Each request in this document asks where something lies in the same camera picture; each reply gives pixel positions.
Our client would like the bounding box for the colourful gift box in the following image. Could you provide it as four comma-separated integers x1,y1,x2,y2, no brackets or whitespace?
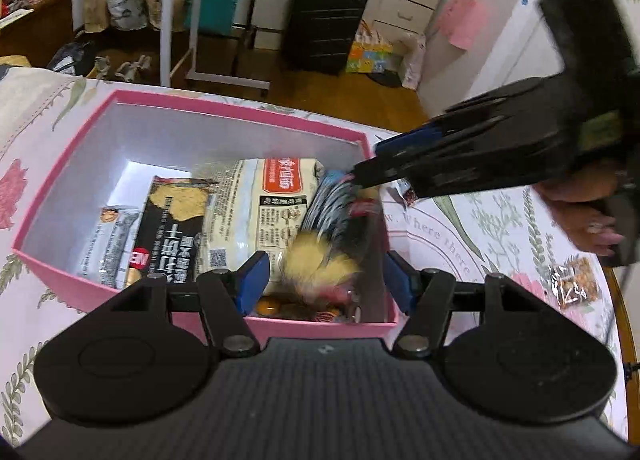
345,20,393,74

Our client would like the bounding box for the black cracker pack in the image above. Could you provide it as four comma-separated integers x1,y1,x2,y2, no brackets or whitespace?
279,169,382,306
125,177,216,287

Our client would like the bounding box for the teal shopping bag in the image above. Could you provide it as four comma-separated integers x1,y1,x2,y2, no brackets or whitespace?
198,0,239,37

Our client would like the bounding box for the pink paper bag hanging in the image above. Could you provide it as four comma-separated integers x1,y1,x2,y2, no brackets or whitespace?
436,0,487,51

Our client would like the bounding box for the pink cardboard box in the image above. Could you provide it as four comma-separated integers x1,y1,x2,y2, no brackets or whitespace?
13,90,398,339

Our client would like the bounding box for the clear peanut bag small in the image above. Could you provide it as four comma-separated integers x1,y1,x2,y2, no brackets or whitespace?
550,256,600,310

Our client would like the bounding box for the beige noodle snack bag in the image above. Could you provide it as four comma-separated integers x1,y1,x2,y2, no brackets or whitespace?
193,157,324,294

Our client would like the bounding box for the silver snack bar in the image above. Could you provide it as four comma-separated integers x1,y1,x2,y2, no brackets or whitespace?
392,179,420,209
75,205,140,289

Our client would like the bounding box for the silver snack bar top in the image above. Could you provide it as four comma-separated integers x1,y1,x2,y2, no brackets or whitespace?
392,179,420,209

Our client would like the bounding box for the white plastic bag by wall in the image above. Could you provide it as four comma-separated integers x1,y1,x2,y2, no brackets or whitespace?
399,33,426,90

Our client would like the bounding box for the floral bed sheet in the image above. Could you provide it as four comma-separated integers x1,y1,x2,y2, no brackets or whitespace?
0,66,632,446

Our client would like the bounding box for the person right hand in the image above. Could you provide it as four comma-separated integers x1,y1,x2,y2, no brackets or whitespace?
533,162,624,256

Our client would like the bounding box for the wooden nightstand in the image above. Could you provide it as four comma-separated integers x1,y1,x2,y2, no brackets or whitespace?
0,0,75,68

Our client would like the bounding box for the clear peanut bag red label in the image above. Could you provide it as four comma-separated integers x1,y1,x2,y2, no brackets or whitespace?
253,293,362,323

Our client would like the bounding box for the black suitcase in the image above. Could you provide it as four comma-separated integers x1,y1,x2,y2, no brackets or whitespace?
280,0,368,74

